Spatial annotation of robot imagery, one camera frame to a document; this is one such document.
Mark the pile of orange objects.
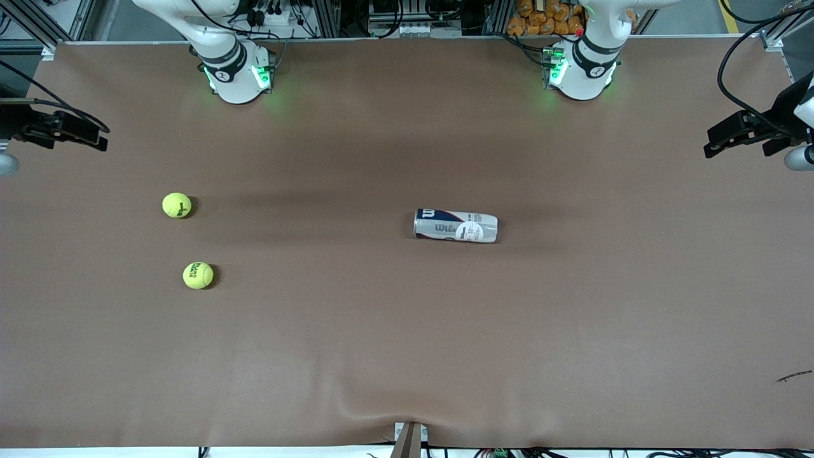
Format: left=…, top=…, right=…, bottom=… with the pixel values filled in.
left=507, top=0, right=586, bottom=36

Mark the camera mount clamp post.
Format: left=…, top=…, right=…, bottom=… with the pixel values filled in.
left=391, top=421, right=428, bottom=458

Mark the white power strip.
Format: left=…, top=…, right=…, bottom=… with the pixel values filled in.
left=245, top=0, right=290, bottom=26

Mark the Wilson tennis ball can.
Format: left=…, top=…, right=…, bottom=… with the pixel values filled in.
left=414, top=208, right=499, bottom=244

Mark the yellow tennis ball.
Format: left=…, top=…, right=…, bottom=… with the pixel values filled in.
left=162, top=192, right=192, bottom=219
left=183, top=261, right=214, bottom=290

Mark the brown table cover mat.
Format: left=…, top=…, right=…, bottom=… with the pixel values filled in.
left=0, top=35, right=814, bottom=449

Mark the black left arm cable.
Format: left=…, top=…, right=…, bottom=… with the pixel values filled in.
left=717, top=3, right=814, bottom=125

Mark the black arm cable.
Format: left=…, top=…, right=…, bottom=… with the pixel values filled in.
left=717, top=3, right=814, bottom=125
left=0, top=60, right=111, bottom=134

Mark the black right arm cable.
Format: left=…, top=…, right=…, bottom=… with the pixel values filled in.
left=0, top=60, right=111, bottom=134

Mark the aluminium frame post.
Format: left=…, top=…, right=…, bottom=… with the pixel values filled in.
left=485, top=0, right=513, bottom=36
left=69, top=0, right=97, bottom=41
left=316, top=0, right=341, bottom=38

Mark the aluminium diagonal frame strut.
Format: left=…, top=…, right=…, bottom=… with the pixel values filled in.
left=763, top=0, right=814, bottom=50
left=10, top=0, right=71, bottom=48

